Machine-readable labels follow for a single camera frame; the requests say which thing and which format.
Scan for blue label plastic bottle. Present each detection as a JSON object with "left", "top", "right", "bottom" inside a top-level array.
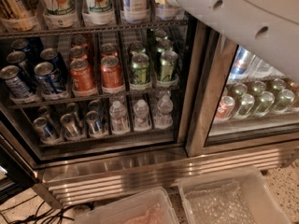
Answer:
[{"left": 153, "top": 0, "right": 183, "bottom": 21}]

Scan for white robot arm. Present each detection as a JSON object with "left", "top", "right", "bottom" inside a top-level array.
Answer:
[{"left": 166, "top": 0, "right": 299, "bottom": 81}]

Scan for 7up bottle left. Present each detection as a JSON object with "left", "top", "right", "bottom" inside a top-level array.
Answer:
[{"left": 43, "top": 0, "right": 76, "bottom": 29}]

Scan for stainless steel display fridge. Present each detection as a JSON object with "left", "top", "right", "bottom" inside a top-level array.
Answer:
[{"left": 1, "top": 0, "right": 295, "bottom": 208}]

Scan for middle clear water bottle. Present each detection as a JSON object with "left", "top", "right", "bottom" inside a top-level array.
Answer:
[{"left": 134, "top": 99, "right": 150, "bottom": 131}]

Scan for clear water bottle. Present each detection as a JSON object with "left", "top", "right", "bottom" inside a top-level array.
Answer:
[
  {"left": 109, "top": 100, "right": 129, "bottom": 134},
  {"left": 134, "top": 99, "right": 150, "bottom": 131},
  {"left": 154, "top": 95, "right": 173, "bottom": 129}
]

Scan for left clear water bottle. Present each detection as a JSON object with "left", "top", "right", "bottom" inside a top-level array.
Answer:
[{"left": 109, "top": 100, "right": 129, "bottom": 134}]

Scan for right clear water bottle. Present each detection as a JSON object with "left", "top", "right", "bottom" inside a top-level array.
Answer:
[{"left": 154, "top": 95, "right": 173, "bottom": 129}]

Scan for right glass fridge door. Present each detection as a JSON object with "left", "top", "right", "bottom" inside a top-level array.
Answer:
[{"left": 186, "top": 22, "right": 299, "bottom": 161}]

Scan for gold label bottle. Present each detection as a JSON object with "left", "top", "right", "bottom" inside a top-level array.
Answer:
[{"left": 0, "top": 0, "right": 39, "bottom": 31}]

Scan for open left fridge door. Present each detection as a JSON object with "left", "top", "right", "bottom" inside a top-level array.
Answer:
[{"left": 0, "top": 136, "right": 35, "bottom": 204}]

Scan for front green can right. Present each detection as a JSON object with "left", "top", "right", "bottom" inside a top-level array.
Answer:
[{"left": 158, "top": 50, "right": 178, "bottom": 82}]

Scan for front green can left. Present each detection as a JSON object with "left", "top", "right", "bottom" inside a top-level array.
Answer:
[{"left": 131, "top": 53, "right": 150, "bottom": 85}]

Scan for front orange soda can right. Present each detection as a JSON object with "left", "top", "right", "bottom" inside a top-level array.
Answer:
[{"left": 100, "top": 56, "right": 123, "bottom": 88}]

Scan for orange soda can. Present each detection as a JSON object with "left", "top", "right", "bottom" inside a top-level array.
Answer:
[
  {"left": 70, "top": 59, "right": 95, "bottom": 91},
  {"left": 100, "top": 56, "right": 123, "bottom": 88}
]

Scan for red bull can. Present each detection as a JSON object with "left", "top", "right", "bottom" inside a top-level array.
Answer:
[{"left": 229, "top": 47, "right": 254, "bottom": 80}]

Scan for front orange soda can left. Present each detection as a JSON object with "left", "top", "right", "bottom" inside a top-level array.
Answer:
[{"left": 70, "top": 59, "right": 95, "bottom": 91}]

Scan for orange can behind door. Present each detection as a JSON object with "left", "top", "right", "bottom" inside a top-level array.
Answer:
[{"left": 215, "top": 96, "right": 235, "bottom": 120}]

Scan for blue pepsi can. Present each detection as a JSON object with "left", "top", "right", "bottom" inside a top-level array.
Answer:
[
  {"left": 34, "top": 62, "right": 66, "bottom": 95},
  {"left": 0, "top": 65, "right": 34, "bottom": 99}
]

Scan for green can behind door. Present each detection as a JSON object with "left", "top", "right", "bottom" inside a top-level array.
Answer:
[{"left": 235, "top": 93, "right": 255, "bottom": 119}]

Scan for bottom right slim can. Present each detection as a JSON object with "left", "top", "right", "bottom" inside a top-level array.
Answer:
[{"left": 86, "top": 110, "right": 104, "bottom": 134}]

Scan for slim can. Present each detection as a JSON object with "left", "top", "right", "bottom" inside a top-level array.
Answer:
[
  {"left": 86, "top": 110, "right": 104, "bottom": 134},
  {"left": 61, "top": 113, "right": 81, "bottom": 137},
  {"left": 33, "top": 117, "right": 57, "bottom": 141}
]

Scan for bottom middle slim can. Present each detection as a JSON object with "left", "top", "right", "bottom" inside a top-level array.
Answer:
[{"left": 61, "top": 113, "right": 81, "bottom": 137}]

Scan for front left blue pepsi can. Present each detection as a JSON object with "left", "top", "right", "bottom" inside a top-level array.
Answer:
[{"left": 0, "top": 65, "right": 34, "bottom": 99}]

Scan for bottom left slim can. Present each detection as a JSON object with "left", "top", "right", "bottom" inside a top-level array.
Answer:
[{"left": 33, "top": 117, "right": 57, "bottom": 141}]

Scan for left clear plastic bin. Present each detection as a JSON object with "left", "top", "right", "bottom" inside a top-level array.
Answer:
[{"left": 74, "top": 188, "right": 179, "bottom": 224}]

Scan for clear plastic bin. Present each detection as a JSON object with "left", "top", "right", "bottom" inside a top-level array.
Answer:
[
  {"left": 74, "top": 188, "right": 179, "bottom": 224},
  {"left": 178, "top": 167, "right": 292, "bottom": 224}
]

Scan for bubble wrap in bin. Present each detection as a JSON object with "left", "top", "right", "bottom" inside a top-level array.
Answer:
[{"left": 186, "top": 180, "right": 256, "bottom": 224}]

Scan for right clear plastic bin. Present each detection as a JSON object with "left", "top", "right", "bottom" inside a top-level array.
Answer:
[{"left": 178, "top": 167, "right": 292, "bottom": 224}]

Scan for pink cloth in bin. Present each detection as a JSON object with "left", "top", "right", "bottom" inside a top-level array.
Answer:
[{"left": 123, "top": 203, "right": 163, "bottom": 224}]

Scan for black floor cables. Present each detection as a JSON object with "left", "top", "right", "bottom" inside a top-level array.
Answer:
[{"left": 0, "top": 193, "right": 94, "bottom": 224}]

